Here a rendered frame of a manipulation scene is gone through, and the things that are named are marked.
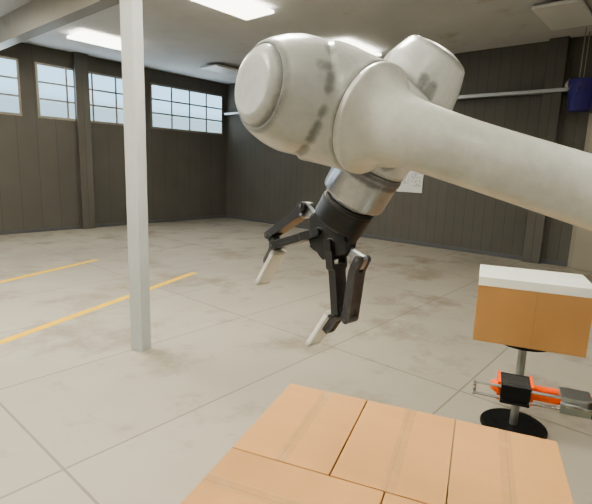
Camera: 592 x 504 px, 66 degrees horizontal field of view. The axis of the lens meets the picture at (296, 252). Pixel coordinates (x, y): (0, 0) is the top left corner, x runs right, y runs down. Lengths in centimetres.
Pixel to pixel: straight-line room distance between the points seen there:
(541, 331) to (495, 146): 268
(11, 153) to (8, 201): 101
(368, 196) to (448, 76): 16
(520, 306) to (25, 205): 1036
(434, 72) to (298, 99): 20
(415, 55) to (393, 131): 17
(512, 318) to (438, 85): 254
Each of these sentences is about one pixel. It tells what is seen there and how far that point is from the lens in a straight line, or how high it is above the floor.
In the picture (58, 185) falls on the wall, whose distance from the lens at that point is 1187.
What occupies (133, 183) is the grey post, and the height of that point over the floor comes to 145.
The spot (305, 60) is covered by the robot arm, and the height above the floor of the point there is 171.
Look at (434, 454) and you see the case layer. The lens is 202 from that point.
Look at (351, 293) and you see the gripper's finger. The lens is 63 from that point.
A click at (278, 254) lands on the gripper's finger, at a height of 149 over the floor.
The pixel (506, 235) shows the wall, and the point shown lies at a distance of 989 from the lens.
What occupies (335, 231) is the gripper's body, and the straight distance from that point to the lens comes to 61.
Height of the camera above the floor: 163
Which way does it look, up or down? 11 degrees down
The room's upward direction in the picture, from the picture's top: 2 degrees clockwise
